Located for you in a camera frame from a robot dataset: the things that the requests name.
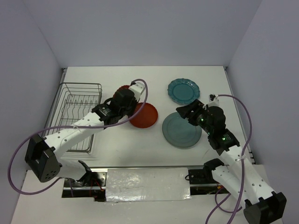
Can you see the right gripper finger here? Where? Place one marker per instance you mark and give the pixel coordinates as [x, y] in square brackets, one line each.
[185, 112]
[196, 104]

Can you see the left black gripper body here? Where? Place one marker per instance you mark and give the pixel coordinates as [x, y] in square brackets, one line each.
[129, 110]

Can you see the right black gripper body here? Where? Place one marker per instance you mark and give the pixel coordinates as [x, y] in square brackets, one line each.
[198, 118]

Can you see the teal scalloped plate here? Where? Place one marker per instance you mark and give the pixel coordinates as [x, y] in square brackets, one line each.
[183, 91]

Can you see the grey-green round plate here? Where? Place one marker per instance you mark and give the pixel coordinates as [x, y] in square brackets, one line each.
[179, 132]

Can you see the orange fluted plate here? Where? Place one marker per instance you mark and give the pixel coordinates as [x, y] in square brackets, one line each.
[146, 118]

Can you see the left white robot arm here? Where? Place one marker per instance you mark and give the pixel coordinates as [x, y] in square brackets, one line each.
[44, 153]

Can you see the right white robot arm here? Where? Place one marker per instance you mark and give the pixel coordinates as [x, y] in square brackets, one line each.
[233, 170]

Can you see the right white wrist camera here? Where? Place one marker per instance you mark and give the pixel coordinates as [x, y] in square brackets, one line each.
[213, 100]

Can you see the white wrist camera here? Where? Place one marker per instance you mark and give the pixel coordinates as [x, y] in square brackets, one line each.
[137, 88]
[213, 100]

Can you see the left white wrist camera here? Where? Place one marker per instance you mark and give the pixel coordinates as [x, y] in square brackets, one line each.
[137, 88]

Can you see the metal wire dish rack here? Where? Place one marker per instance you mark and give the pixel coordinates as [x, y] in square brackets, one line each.
[71, 103]

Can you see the silver foil-covered base rail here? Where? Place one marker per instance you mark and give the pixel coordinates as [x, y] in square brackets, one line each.
[143, 185]

